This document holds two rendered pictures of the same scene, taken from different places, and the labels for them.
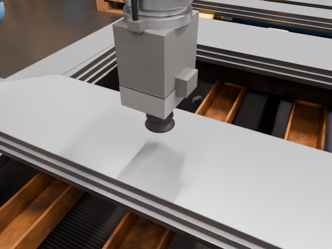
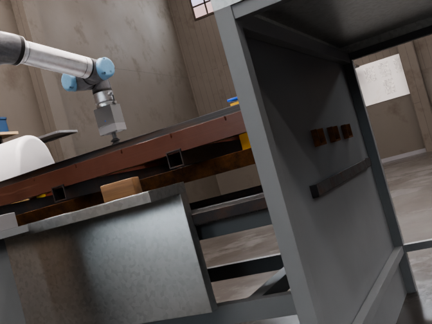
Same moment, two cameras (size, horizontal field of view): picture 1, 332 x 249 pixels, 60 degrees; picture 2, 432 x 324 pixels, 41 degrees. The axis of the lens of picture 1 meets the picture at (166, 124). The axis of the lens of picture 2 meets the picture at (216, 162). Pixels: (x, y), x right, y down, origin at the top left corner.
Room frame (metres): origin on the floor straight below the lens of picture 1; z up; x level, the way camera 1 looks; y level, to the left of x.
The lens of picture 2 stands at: (0.03, 2.23, 0.67)
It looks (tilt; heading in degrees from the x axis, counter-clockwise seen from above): 1 degrees up; 268
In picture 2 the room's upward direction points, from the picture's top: 15 degrees counter-clockwise
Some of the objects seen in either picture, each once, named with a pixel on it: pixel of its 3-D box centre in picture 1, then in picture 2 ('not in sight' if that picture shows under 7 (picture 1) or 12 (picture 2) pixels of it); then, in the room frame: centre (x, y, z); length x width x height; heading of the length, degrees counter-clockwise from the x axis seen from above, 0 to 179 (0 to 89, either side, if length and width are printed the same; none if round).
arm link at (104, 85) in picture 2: not in sight; (98, 79); (0.32, 0.01, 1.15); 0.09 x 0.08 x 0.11; 48
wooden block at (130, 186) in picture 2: not in sight; (121, 189); (0.27, 0.56, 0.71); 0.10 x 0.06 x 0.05; 166
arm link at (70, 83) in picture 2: not in sight; (80, 79); (0.37, 0.10, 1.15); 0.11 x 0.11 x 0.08; 48
